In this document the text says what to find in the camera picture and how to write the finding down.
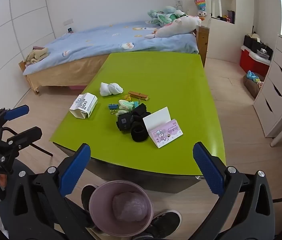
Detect white cardboard box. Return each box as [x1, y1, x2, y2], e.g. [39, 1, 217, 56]
[69, 93, 98, 119]

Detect white socks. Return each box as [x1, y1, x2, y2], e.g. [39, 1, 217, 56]
[99, 82, 124, 97]

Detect blue binder clip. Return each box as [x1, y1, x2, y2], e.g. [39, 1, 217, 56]
[108, 103, 119, 114]

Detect black socks with logo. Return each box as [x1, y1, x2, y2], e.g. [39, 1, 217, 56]
[116, 103, 150, 131]

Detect mint green socks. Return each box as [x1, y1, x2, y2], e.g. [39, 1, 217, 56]
[116, 100, 139, 116]

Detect wooden clothespin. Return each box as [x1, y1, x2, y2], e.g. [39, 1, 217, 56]
[128, 91, 149, 101]

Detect pink trash bin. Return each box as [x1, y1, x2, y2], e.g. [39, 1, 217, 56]
[89, 180, 154, 237]

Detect left black shoe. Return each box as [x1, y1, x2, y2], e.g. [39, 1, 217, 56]
[81, 184, 97, 229]

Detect folded beige blanket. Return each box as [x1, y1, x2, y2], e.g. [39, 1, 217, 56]
[25, 46, 49, 65]

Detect pink box under bed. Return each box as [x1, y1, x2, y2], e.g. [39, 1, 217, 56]
[69, 85, 86, 90]

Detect bed with blue sheet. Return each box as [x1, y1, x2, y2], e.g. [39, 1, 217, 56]
[19, 21, 210, 93]

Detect white drawer cabinet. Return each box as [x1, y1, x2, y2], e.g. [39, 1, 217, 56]
[253, 35, 282, 138]

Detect brown basket with toys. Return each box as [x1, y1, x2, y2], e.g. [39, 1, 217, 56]
[243, 70, 264, 99]

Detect green top table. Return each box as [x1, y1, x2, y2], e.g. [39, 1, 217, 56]
[49, 51, 227, 196]

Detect yellow crumpled paper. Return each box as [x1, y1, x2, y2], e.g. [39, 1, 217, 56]
[124, 94, 132, 102]

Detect red storage box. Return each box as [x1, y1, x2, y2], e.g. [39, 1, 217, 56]
[239, 46, 270, 77]

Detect black storage bins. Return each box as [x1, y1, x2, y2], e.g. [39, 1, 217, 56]
[243, 35, 273, 60]

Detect white plush toy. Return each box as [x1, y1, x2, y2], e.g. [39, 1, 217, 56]
[145, 16, 202, 39]

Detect green plush toys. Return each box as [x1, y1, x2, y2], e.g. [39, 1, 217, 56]
[148, 6, 186, 27]

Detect white wall shelf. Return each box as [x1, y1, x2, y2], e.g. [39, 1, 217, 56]
[211, 0, 236, 24]

